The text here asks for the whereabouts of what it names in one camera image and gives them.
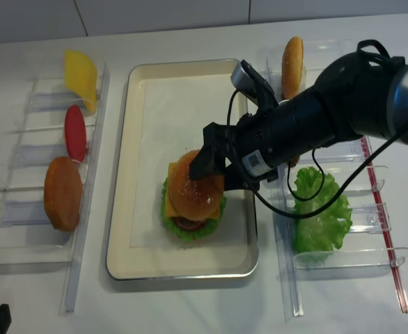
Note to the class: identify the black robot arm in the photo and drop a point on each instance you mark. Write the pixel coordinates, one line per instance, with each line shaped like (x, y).
(364, 93)

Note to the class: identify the brown bun half left rack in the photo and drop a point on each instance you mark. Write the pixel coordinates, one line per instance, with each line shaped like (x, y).
(62, 194)

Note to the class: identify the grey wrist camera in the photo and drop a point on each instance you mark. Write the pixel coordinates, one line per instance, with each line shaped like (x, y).
(249, 82)

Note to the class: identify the clear acrylic rack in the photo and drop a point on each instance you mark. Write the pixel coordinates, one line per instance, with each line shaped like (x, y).
(368, 249)
(33, 105)

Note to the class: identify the orange cheese slice on burger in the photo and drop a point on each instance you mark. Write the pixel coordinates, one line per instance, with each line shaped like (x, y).
(172, 195)

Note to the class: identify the yellow cheese slice in rack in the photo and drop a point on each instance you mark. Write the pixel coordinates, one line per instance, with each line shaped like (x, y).
(81, 77)

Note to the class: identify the clear acrylic right rack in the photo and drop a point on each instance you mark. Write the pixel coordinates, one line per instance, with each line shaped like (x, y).
(368, 249)

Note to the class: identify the clear acrylic left rack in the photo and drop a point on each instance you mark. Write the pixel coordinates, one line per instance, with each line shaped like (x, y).
(33, 105)

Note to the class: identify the brown meat patty in burger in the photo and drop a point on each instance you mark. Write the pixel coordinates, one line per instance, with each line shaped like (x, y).
(188, 225)

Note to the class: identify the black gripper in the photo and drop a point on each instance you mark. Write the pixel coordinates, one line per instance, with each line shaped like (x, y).
(245, 153)

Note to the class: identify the green lettuce under burger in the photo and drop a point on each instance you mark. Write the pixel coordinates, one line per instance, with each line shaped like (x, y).
(188, 236)

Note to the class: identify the upright sesame bun half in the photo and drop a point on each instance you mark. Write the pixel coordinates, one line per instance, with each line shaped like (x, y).
(292, 67)

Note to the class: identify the brown meat patty in rack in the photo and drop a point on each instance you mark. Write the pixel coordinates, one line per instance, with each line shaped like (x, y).
(294, 162)

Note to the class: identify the cream metal baking tray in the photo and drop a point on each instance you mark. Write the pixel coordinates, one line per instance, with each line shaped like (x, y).
(230, 252)

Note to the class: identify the red tomato slice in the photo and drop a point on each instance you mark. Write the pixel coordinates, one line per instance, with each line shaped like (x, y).
(75, 133)

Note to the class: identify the sesame bun top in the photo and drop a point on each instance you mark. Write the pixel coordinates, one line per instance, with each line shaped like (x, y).
(190, 195)

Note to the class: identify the green lettuce leaf in rack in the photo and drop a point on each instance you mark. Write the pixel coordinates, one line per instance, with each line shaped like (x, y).
(325, 232)

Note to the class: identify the white paper tray liner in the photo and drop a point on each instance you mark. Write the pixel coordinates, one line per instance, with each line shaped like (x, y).
(175, 112)

